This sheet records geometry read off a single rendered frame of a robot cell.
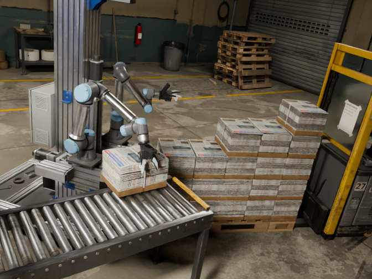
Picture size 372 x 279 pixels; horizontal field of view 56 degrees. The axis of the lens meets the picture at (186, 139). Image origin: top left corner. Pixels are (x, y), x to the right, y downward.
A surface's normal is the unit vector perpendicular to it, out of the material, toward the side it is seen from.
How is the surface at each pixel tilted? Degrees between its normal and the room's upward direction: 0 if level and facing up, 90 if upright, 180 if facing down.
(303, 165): 90
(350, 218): 90
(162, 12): 90
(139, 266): 0
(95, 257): 90
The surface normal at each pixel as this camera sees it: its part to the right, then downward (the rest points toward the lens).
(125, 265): 0.14, -0.91
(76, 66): -0.29, 0.33
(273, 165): 0.22, 0.40
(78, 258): 0.57, 0.39
